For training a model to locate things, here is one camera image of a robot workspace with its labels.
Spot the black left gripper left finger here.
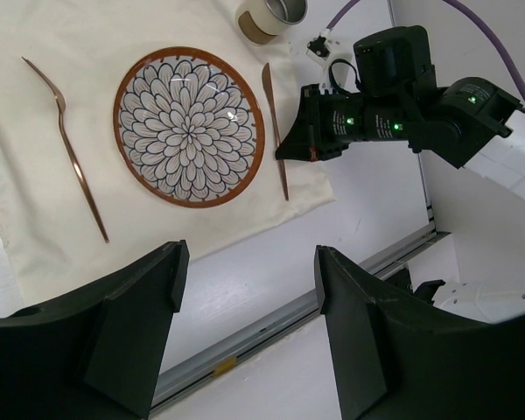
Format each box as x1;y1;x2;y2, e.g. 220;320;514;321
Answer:
0;241;189;419

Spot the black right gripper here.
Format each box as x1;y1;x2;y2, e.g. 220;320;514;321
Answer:
275;25;524;168

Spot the cream cloth napkin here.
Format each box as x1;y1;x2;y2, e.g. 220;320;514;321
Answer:
0;1;334;305

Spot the steel cup with cork base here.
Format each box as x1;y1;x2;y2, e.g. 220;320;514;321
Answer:
235;0;308;46

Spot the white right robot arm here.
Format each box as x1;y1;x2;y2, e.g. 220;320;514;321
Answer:
276;25;525;322

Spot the aluminium front rail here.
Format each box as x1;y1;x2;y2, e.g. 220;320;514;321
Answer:
150;227;448;417

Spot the floral plate with orange rim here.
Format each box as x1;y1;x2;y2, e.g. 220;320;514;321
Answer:
113;46;265;208

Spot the copper knife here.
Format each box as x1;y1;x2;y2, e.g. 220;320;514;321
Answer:
262;62;290;201

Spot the copper fork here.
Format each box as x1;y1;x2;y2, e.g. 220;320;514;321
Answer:
21;57;109;243

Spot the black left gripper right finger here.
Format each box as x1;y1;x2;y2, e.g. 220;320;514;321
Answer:
314;246;525;419

